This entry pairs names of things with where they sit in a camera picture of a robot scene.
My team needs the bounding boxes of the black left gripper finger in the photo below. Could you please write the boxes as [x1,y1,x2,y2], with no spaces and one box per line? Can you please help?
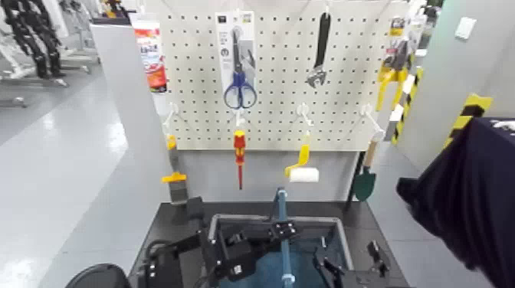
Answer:
[220,242,284,283]
[224,220,300,253]

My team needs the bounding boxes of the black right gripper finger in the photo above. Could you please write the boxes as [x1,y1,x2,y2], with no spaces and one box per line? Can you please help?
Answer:
[313,247,346,288]
[366,240,391,278]

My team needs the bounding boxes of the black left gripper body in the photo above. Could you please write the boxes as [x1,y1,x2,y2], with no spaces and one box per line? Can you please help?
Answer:
[145,234,221,288]

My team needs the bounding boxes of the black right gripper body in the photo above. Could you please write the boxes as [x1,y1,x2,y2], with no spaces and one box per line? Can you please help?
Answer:
[344,270,407,288]

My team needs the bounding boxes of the blue folding crate with handle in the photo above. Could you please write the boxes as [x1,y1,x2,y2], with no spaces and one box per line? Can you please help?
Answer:
[207,186,355,288]

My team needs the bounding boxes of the black pegboard stand leg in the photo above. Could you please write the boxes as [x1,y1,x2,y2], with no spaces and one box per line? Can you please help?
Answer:
[345,152,366,212]

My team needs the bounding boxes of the yellow grey scraper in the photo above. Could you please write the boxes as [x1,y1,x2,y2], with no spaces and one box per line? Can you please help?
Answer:
[161,134,190,205]

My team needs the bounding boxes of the red yellow screwdriver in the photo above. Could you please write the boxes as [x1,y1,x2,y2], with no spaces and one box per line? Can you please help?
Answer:
[233,129,248,191]

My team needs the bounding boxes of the person in dark navy clothes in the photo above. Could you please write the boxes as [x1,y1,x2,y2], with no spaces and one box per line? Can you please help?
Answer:
[395,116,515,288]

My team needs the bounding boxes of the yellow black striped corner guard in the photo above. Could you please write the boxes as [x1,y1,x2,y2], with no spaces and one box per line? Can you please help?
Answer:
[442,93,494,149]

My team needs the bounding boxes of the white pegboard panel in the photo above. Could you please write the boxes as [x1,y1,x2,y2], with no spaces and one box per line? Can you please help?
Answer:
[154,9,409,153]

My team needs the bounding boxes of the blue scissors on package card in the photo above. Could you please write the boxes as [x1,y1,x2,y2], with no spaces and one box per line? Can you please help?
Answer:
[215,11,258,110]

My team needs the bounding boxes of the black adjustable wrench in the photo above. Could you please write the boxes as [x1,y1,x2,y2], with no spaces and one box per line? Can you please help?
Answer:
[304,11,332,90]

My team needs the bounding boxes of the yellow pliers in package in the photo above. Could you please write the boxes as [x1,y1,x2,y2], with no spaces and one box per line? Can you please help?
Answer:
[375,16,419,113]

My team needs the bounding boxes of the red white glue tube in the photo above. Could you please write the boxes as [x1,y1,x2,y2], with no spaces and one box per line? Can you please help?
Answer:
[130,14,169,94]

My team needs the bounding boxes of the black humanoid robot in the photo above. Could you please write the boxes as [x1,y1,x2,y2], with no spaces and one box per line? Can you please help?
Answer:
[0,0,67,80]

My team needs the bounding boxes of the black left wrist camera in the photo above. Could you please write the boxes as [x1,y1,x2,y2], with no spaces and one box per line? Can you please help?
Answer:
[186,197,206,221]

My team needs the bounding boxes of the yellow handled white paint roller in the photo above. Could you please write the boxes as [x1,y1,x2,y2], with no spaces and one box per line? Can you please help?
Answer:
[284,134,320,185]

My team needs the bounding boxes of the green trowel wooden handle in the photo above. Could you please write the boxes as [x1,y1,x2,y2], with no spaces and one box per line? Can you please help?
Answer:
[353,133,383,203]

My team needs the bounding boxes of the yellow black white striped post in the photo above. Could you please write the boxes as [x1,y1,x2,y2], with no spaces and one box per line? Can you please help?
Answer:
[392,66,425,146]

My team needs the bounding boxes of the white wall switch plate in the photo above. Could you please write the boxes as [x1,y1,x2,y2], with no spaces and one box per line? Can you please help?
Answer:
[454,16,477,41]

